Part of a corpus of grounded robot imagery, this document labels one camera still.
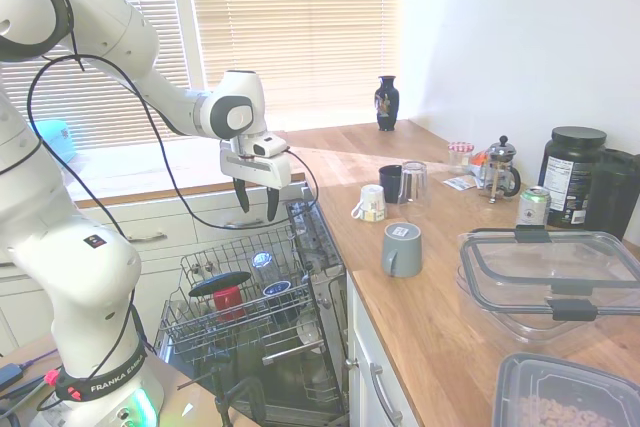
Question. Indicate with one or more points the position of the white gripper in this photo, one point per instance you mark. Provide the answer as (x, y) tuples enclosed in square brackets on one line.
[(255, 171)]

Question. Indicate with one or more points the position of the red mug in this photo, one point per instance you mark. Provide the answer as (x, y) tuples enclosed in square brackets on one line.
[(228, 303)]

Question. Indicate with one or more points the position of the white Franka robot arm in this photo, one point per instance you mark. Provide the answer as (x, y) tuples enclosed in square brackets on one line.
[(75, 247)]

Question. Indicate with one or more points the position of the stainless steel dishwasher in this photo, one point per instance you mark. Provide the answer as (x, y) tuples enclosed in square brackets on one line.
[(320, 247)]

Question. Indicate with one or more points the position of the white patterned mug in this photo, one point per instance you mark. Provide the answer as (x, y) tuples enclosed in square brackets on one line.
[(372, 202)]

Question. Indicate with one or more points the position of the navy blue mug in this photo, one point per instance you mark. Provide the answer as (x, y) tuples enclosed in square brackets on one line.
[(388, 184)]

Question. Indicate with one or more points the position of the grey mug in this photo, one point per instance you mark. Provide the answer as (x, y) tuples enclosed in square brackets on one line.
[(402, 252)]

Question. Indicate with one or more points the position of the tall clear glass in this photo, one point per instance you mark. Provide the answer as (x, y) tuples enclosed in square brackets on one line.
[(264, 267)]

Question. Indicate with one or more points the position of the black round plate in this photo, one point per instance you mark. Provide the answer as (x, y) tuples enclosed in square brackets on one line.
[(220, 283)]

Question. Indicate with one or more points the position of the white bowl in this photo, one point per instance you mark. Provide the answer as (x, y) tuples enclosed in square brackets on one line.
[(307, 331)]

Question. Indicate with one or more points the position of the clear ribbed drinking glass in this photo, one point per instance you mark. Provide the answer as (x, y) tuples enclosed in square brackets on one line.
[(415, 184)]

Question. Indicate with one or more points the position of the dark blue painted vase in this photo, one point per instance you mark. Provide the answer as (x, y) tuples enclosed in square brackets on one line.
[(387, 107)]

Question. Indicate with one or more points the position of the beige window blind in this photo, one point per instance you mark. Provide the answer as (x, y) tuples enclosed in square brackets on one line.
[(300, 22)]

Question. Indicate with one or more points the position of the silver cabinet knob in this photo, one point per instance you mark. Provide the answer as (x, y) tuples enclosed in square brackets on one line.
[(351, 363)]

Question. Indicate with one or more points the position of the black clamp stand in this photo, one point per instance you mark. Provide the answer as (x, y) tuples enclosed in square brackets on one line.
[(222, 399)]

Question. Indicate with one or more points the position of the small paper packet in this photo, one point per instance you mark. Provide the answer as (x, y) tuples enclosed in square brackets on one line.
[(459, 183)]

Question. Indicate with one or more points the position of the jar with red checkered lid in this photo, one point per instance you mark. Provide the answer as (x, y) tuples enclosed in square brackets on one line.
[(460, 154)]

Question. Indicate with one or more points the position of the teal plastic container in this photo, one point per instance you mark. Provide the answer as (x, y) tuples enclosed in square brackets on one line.
[(57, 139)]

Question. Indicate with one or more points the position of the orange packet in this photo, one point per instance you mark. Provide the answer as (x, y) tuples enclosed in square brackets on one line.
[(478, 159)]

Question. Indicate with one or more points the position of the glass French press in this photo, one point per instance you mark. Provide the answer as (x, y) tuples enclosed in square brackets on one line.
[(500, 172)]

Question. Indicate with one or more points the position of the white and green can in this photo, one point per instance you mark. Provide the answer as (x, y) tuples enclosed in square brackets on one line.
[(534, 207)]

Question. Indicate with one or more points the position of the clear lidded food container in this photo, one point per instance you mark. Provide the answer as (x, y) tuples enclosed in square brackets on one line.
[(545, 267)]

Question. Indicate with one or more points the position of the blue and black device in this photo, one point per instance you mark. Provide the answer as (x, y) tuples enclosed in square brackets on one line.
[(11, 374)]

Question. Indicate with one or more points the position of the black protein powder tub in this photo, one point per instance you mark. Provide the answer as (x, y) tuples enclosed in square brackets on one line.
[(567, 172)]

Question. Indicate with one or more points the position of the black shaker bottle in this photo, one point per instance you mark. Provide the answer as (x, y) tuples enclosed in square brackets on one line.
[(612, 197)]

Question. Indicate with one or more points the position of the black-rimmed container with food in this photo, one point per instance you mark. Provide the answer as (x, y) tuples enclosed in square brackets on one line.
[(560, 397)]

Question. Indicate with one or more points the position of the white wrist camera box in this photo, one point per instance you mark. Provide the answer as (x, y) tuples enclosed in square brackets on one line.
[(269, 146)]

